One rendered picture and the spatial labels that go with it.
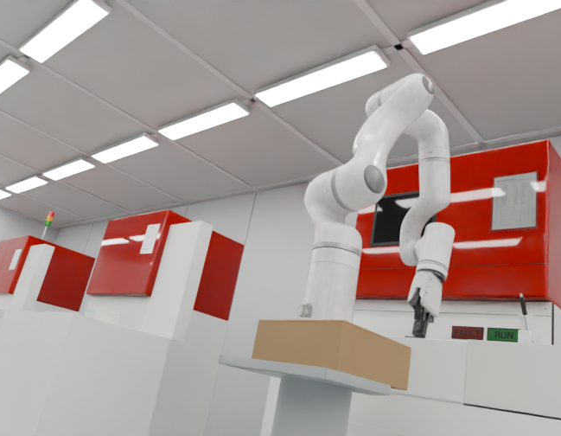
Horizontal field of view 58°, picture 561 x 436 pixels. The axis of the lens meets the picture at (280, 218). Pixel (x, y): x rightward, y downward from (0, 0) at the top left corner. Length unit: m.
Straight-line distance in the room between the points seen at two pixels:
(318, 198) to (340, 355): 0.45
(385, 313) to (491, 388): 0.97
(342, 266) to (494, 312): 0.92
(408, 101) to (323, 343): 0.73
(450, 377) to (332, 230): 0.44
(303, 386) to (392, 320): 1.09
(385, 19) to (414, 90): 1.55
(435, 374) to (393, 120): 0.66
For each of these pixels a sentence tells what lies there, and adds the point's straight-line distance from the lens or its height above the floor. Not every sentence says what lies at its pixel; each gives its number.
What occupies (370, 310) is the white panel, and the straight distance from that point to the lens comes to 2.23.
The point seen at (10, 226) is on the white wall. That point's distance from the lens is 9.17.
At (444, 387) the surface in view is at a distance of 1.32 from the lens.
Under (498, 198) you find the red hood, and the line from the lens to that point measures 2.08.
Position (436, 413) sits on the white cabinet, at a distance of 1.33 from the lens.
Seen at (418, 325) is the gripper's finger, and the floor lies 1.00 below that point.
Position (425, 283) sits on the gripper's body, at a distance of 1.43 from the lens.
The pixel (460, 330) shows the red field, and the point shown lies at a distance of 2.02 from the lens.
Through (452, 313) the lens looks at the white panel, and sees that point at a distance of 2.05.
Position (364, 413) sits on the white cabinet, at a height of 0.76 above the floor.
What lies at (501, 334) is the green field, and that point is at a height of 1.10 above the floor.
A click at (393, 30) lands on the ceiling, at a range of 3.06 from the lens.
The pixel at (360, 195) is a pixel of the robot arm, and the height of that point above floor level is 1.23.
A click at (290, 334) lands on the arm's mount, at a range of 1.11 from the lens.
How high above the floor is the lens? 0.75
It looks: 19 degrees up
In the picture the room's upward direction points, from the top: 11 degrees clockwise
